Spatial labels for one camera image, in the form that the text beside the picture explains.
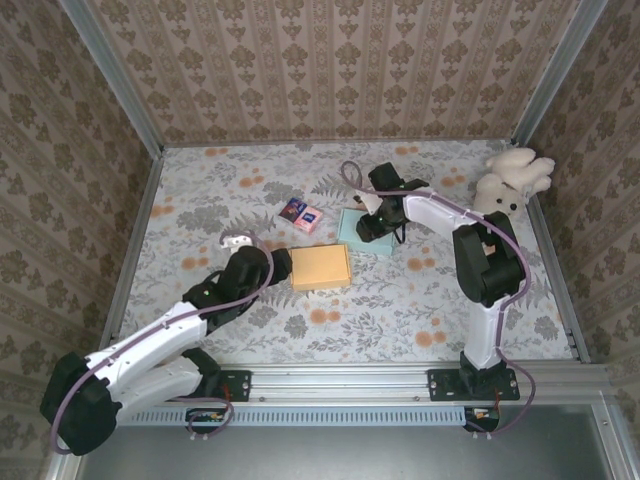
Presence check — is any teal paper box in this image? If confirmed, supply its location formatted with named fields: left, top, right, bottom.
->
left=337, top=208, right=396, bottom=256

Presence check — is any yellow paper box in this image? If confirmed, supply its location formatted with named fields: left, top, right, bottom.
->
left=289, top=243, right=352, bottom=293

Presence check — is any pink tissue pack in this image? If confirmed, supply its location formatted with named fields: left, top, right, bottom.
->
left=293, top=207, right=322, bottom=236

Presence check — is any dark blue tissue pack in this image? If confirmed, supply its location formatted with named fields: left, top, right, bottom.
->
left=278, top=198, right=307, bottom=224

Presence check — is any floral table mat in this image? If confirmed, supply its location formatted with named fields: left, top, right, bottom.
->
left=109, top=140, right=574, bottom=366

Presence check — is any white plush dog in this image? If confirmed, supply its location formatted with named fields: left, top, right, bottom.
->
left=472, top=147, right=557, bottom=217

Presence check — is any black left controller board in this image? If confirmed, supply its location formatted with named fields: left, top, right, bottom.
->
left=185, top=407, right=227, bottom=434

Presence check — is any black controller board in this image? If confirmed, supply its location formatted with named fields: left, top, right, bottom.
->
left=185, top=407, right=227, bottom=434
left=463, top=405, right=501, bottom=433

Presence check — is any grey metal sheet panel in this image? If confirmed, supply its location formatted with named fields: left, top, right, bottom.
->
left=79, top=424, right=609, bottom=480

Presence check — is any black right controller board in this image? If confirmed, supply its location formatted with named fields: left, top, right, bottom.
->
left=463, top=405, right=501, bottom=433

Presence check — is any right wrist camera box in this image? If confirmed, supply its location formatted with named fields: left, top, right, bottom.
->
left=355, top=192, right=382, bottom=217

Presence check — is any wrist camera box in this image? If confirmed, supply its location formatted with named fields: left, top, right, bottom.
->
left=218, top=232, right=251, bottom=251
left=355, top=192, right=382, bottom=217

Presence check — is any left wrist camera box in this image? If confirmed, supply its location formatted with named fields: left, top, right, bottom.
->
left=218, top=232, right=251, bottom=251

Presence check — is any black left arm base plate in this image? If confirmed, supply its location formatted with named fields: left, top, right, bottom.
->
left=199, top=368, right=252, bottom=403

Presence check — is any aluminium back rail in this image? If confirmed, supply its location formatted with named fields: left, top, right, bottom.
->
left=162, top=138, right=517, bottom=149

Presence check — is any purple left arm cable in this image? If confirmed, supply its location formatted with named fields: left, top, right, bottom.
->
left=52, top=230, right=274, bottom=455

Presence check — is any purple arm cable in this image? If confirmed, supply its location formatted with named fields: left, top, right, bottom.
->
left=340, top=160, right=539, bottom=441
left=52, top=230, right=274, bottom=455

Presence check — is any aluminium mounting rail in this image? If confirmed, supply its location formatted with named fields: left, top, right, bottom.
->
left=74, top=364, right=614, bottom=404

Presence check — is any slotted grey cable duct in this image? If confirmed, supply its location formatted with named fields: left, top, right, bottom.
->
left=117, top=405, right=471, bottom=427

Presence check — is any aluminium right side rail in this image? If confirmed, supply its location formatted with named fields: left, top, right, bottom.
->
left=524, top=194, right=592, bottom=364

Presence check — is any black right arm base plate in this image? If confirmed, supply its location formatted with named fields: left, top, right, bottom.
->
left=426, top=368, right=521, bottom=403

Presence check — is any aluminium right frame post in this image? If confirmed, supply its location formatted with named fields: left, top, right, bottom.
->
left=512, top=0, right=609, bottom=146

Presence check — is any aluminium frame post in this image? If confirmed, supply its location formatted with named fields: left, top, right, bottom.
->
left=58, top=0, right=166, bottom=157
left=512, top=0, right=609, bottom=146

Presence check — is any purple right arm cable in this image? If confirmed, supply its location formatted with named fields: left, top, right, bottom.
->
left=340, top=160, right=539, bottom=441

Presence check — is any aluminium left frame post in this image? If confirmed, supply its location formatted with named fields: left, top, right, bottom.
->
left=58, top=0, right=166, bottom=157

